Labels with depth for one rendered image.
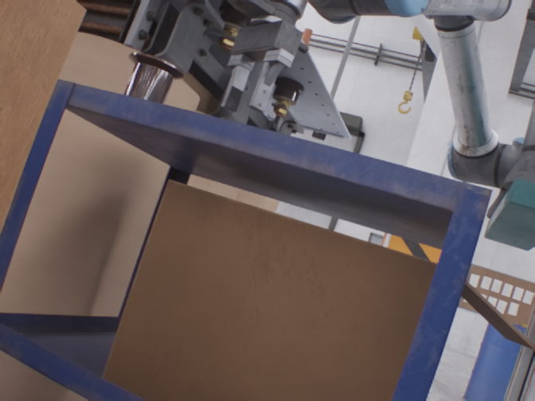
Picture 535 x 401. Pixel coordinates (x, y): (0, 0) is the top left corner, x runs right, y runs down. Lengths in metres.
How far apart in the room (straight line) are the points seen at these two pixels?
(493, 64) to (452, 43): 5.38
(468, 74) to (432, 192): 1.10
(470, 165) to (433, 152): 4.73
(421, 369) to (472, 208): 0.18
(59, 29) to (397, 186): 0.39
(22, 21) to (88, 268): 0.80
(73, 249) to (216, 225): 0.50
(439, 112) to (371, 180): 6.14
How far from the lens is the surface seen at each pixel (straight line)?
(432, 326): 0.64
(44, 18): 0.52
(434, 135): 6.71
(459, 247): 0.64
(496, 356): 6.01
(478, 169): 1.93
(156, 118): 0.78
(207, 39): 1.56
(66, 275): 1.21
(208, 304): 0.77
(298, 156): 0.69
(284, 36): 0.96
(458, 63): 1.71
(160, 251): 0.80
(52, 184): 1.20
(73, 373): 0.80
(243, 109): 1.76
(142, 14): 1.34
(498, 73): 7.01
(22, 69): 0.51
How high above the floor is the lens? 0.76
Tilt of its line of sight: 5 degrees up
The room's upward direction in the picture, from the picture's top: 19 degrees clockwise
